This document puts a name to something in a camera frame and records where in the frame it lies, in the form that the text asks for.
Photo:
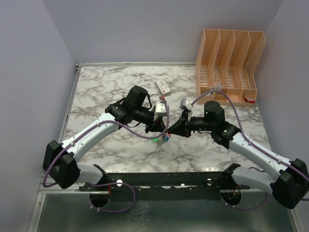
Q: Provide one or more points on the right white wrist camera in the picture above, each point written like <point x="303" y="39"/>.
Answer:
<point x="186" y="105"/>

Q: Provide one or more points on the small red box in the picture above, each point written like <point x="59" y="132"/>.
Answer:
<point x="249" y="100"/>

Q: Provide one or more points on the aluminium rail frame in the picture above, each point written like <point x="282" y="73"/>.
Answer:
<point x="40" y="199"/>

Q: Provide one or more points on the small white cardboard box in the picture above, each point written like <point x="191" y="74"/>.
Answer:
<point x="163" y="87"/>

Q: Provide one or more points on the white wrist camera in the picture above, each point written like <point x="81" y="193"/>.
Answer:
<point x="160" y="108"/>
<point x="186" y="105"/>

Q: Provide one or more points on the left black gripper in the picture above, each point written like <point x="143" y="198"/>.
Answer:
<point x="157" y="126"/>

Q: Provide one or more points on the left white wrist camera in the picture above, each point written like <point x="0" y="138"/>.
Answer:
<point x="160" y="108"/>

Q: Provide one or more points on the black metal base frame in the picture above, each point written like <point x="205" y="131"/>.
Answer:
<point x="177" y="186"/>

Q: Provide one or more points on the orange plastic file organizer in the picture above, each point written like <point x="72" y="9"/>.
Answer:
<point x="229" y="57"/>

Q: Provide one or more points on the green key tag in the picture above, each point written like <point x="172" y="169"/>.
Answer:
<point x="156" y="140"/>

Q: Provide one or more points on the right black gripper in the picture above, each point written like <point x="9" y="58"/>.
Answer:
<point x="182" y="126"/>

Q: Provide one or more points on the clear bag of items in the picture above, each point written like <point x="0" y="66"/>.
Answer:
<point x="212" y="90"/>

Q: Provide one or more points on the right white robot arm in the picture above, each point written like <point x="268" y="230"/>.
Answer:
<point x="286" y="180"/>

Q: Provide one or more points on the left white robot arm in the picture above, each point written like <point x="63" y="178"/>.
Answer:
<point x="61" y="159"/>

